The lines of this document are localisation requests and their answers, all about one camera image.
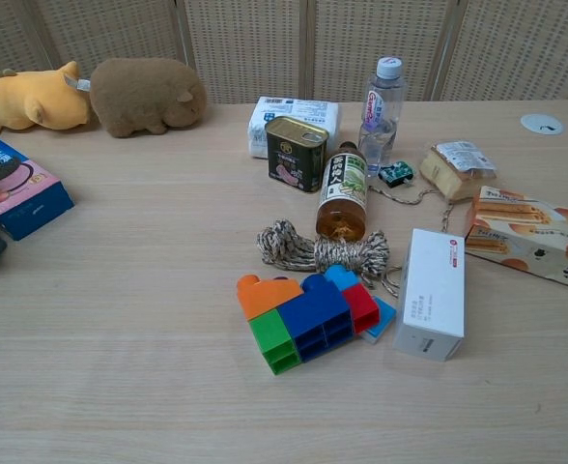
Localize dark green meat can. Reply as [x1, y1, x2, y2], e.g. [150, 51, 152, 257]
[264, 115, 329, 194]

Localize small green circuit board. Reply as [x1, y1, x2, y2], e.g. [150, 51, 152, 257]
[377, 160, 413, 188]

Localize amber tea bottle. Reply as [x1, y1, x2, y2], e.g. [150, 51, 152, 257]
[315, 140, 369, 243]

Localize biscuit box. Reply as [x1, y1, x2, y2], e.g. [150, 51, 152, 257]
[463, 185, 568, 295]

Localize yellow plush toy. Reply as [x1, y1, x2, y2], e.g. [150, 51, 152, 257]
[0, 60, 93, 132]

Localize clear water bottle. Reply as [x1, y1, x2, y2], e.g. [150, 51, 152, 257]
[357, 56, 407, 177]

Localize speckled rope bundle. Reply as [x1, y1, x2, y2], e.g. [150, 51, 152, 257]
[256, 218, 403, 299]

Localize woven folding screen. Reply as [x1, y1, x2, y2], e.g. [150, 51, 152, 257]
[0, 0, 568, 106]

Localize white cardboard box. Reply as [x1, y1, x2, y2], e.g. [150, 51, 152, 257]
[391, 227, 467, 363]

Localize white tissue pack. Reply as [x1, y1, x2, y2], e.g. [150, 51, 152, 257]
[246, 96, 342, 161]

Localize colourful building block assembly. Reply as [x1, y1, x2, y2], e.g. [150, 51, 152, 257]
[236, 264, 382, 378]

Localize thin twine cord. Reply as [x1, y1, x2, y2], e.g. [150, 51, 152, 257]
[367, 184, 457, 234]

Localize light blue flat block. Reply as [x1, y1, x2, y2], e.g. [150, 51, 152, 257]
[359, 295, 398, 346]

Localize blue pink cookie box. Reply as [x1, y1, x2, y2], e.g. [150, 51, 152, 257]
[0, 135, 76, 243]

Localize brown plush toy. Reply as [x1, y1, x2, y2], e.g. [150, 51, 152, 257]
[89, 57, 209, 139]

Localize white table cable grommet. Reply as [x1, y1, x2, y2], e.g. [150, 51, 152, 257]
[520, 113, 566, 136]

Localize wrapped cake slice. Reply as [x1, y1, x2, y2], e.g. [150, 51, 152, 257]
[418, 140, 499, 202]

